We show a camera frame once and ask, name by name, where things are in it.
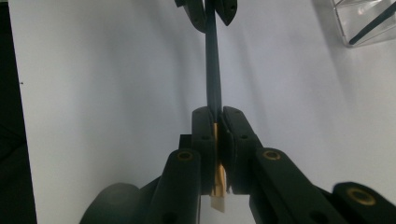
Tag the clear acrylic organizer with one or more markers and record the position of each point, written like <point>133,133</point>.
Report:
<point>351,18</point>

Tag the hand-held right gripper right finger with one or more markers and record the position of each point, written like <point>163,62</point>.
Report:
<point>238,146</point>

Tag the white table sheet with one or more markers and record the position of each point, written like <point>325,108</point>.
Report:
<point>93,93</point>

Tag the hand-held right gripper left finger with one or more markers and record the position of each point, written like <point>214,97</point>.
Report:
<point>205,140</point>

